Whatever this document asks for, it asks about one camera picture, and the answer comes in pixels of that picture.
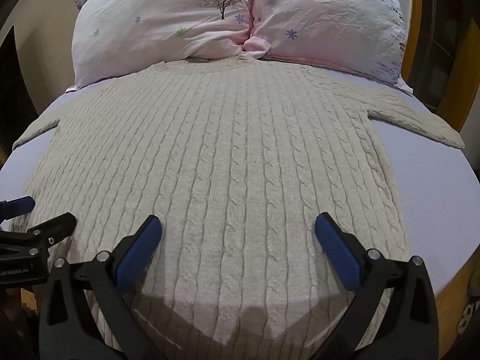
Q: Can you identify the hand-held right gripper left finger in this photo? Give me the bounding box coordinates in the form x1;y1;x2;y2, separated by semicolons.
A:
39;214;166;360

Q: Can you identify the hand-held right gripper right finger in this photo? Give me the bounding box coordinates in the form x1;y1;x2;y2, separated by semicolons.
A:
314;212;440;360

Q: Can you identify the wooden bed frame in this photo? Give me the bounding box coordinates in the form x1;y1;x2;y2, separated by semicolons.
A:
401;0;480;360

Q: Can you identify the lavender bed sheet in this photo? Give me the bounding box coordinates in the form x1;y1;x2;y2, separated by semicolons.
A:
0;67;476;297

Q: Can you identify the pink floral pillow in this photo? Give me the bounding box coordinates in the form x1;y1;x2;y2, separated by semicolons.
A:
240;0;412;92

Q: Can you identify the cream cable-knit sweater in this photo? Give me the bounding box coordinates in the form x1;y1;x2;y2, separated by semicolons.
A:
12;54;465;350

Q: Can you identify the pink tree print pillow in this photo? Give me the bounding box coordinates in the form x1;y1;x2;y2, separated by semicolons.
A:
71;0;257;88

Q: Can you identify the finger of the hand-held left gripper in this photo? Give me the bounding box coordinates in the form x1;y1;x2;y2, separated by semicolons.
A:
0;196;36;221
0;212;77;259

